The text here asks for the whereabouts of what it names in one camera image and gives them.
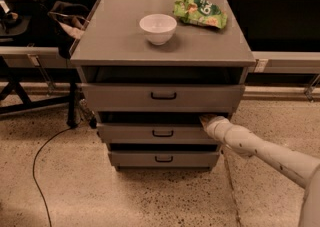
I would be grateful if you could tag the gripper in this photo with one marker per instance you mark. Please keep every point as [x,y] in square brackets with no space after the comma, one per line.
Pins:
[214,127]

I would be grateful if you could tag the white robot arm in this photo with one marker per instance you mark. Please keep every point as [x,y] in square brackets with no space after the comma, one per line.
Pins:
[302,169]

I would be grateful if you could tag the grey top drawer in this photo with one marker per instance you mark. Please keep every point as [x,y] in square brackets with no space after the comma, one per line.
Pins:
[162,98]

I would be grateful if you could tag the grey drawer cabinet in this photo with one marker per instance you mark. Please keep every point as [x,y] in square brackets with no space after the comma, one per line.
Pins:
[113,50]

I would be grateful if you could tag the grey drawer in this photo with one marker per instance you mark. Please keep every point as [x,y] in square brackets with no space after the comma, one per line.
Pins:
[165,159]
[154,134]
[162,98]

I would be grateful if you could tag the green snack bag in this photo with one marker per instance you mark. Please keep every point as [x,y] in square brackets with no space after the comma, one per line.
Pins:
[200,13]

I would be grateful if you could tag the white ceramic bowl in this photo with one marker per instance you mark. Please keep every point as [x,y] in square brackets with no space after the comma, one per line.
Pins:
[158,28]

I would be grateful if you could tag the dark backpack on chair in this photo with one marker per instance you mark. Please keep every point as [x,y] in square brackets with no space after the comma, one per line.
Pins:
[25,18]

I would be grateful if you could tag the black bag with straps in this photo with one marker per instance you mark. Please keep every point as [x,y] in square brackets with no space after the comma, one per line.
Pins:
[69,20]

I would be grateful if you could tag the grey bottom drawer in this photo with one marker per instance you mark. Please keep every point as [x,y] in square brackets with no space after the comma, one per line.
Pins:
[165,159]

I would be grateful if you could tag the black metal stand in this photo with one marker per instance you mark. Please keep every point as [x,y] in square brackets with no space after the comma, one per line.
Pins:
[15,76]

